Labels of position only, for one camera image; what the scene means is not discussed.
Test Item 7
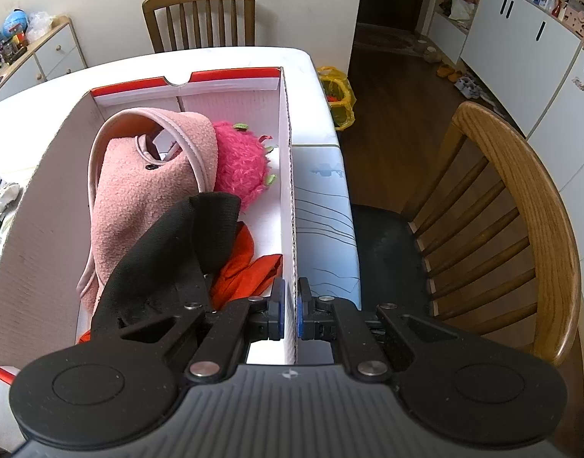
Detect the black cloth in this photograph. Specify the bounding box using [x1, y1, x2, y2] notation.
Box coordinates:
[90, 192, 242, 344]

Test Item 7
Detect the red cardboard shoe box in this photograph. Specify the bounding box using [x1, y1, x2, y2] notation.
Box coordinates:
[0, 66, 303, 385]

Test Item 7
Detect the pile of bags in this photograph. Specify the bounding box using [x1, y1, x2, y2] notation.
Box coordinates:
[440, 0, 479, 23]

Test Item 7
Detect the pink fleece hat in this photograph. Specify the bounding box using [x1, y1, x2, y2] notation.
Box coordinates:
[77, 107, 221, 314]

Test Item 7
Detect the white and wood sideboard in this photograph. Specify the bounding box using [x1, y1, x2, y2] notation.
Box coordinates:
[0, 15, 89, 106]

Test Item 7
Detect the pink fuzzy strawberry plush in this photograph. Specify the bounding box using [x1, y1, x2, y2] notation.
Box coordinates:
[211, 121, 279, 211]

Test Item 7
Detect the red knitted cloth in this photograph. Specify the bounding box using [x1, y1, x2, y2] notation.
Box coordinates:
[79, 223, 284, 344]

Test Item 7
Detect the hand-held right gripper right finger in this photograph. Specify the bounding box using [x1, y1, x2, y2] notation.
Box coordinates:
[297, 277, 461, 383]

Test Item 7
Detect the wooden curved-back chair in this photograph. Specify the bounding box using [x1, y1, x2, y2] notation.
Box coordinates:
[352, 101, 584, 369]

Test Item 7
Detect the blue globe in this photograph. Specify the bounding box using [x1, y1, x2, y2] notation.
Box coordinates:
[3, 8, 28, 39]

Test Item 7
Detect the white wall cabinet unit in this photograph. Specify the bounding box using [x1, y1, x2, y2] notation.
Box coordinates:
[426, 0, 584, 249]

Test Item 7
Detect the yellow bag on floor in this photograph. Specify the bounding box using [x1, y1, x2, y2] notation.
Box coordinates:
[318, 66, 358, 132]

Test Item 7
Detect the white cable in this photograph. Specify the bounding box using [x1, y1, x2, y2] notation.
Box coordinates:
[0, 181, 24, 214]

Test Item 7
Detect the white plastic bag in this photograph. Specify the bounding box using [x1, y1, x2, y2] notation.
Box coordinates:
[26, 11, 55, 44]

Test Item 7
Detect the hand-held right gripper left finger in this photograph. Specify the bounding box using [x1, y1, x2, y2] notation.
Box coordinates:
[115, 279, 287, 383]

